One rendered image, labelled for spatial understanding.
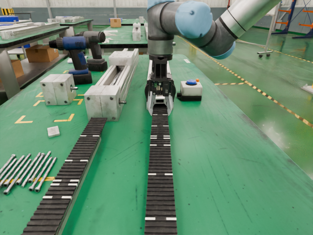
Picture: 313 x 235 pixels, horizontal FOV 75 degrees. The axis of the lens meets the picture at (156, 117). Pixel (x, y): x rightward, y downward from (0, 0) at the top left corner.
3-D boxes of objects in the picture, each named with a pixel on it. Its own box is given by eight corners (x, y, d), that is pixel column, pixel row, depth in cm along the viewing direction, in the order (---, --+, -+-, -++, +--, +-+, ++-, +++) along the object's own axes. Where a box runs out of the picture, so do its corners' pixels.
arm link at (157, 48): (148, 37, 62) (174, 37, 62) (148, 52, 64) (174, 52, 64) (146, 40, 56) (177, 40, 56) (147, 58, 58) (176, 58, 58)
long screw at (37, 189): (39, 192, 42) (38, 189, 42) (35, 192, 42) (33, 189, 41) (58, 159, 51) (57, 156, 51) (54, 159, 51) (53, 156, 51)
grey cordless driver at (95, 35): (105, 72, 121) (100, 32, 111) (74, 70, 125) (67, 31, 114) (110, 68, 128) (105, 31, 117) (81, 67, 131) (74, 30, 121)
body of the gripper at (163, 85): (147, 98, 62) (146, 58, 57) (148, 88, 70) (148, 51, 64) (173, 98, 62) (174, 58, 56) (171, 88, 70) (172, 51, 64)
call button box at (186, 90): (201, 101, 83) (202, 86, 80) (177, 100, 83) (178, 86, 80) (197, 93, 90) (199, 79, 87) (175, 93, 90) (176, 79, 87)
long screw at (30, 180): (32, 183, 44) (31, 180, 44) (28, 183, 44) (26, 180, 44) (52, 153, 54) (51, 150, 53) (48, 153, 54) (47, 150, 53)
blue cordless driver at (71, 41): (94, 83, 103) (87, 37, 92) (51, 87, 97) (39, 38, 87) (94, 79, 109) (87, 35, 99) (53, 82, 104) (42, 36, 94)
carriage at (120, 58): (132, 71, 102) (131, 57, 99) (109, 71, 102) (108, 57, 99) (134, 63, 116) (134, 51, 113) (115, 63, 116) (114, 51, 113)
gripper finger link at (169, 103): (168, 122, 68) (162, 96, 64) (167, 114, 73) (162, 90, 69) (177, 120, 68) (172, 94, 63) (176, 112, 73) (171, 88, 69)
